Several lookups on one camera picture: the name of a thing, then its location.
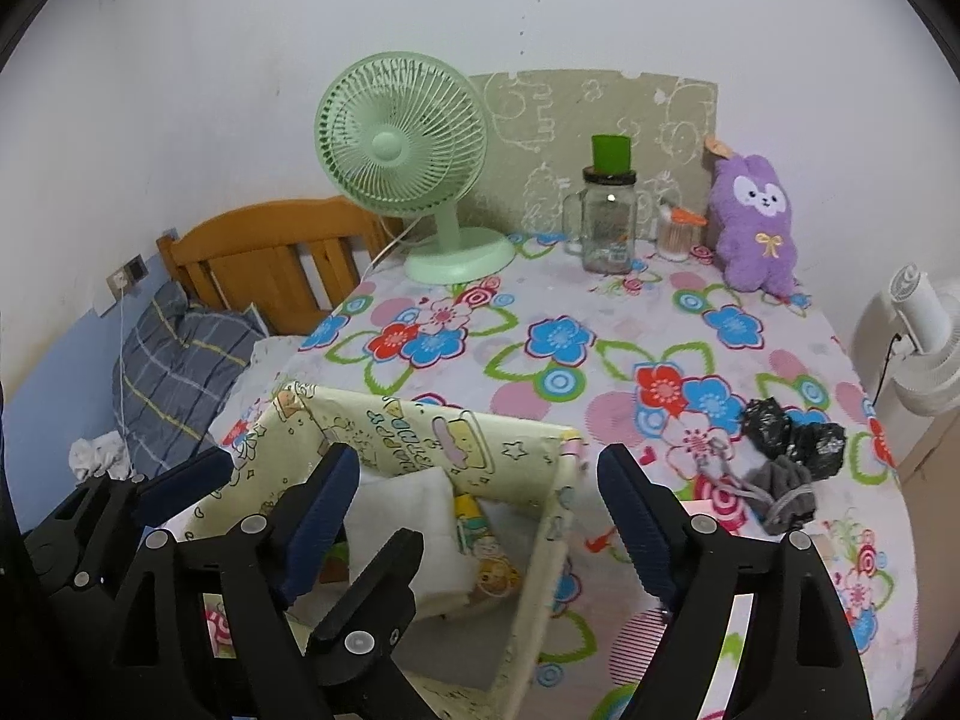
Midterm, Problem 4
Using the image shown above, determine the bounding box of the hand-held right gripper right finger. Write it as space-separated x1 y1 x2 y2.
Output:
596 444 875 720

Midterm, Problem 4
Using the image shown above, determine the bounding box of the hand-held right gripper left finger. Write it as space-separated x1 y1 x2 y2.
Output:
112 442 440 720

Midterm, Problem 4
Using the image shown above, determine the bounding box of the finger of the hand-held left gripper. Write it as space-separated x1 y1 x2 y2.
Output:
306 527 427 685
131 448 235 530

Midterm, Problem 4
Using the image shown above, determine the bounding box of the yellow cartoon storage box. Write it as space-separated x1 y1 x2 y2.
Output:
180 382 586 720

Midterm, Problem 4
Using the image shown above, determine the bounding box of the yellow cartoon packet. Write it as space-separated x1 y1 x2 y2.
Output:
452 493 524 599

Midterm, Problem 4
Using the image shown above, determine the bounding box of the grey scrunchie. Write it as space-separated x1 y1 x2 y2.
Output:
739 454 818 537

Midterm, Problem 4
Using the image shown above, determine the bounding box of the white soft pad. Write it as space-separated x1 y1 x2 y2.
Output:
289 469 485 620

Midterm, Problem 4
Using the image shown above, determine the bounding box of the crumpled white cloth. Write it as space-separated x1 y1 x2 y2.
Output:
69 431 136 481

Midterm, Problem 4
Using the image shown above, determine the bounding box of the grey plaid pillow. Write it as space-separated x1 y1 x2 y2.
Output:
112 281 267 477

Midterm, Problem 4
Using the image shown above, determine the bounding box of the white bedding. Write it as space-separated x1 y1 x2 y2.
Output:
225 334 308 421

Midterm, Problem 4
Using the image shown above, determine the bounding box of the floral tablecloth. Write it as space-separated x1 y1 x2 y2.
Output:
202 229 920 720

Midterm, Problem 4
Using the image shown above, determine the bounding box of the wooden bed headboard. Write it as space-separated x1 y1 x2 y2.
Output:
156 196 406 337

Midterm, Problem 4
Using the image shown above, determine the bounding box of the toothpick jar with orange lid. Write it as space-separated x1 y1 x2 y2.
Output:
658 206 707 263

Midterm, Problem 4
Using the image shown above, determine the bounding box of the beige door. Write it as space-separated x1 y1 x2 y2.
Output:
892 390 960 698

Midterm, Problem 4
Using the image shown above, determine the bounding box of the glass jar with green lid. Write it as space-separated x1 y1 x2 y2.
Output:
562 133 638 276

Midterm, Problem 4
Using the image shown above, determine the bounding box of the purple plush bunny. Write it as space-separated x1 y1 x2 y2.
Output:
701 133 800 299

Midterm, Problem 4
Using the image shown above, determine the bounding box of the white standing fan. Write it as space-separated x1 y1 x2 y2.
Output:
855 262 960 417

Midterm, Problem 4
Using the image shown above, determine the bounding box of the green desk fan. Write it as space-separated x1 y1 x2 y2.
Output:
313 51 517 286

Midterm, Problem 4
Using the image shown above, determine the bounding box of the green patterned board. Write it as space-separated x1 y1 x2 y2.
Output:
459 69 717 256

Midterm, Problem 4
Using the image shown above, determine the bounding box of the grey cord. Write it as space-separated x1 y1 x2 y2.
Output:
694 431 773 503

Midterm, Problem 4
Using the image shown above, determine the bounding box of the white charging cable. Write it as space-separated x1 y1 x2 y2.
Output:
112 292 140 477

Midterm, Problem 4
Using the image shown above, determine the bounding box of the wall socket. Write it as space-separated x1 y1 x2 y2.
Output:
105 255 149 297

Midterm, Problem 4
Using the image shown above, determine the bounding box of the white fan cable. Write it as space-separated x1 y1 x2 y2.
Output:
371 216 417 267

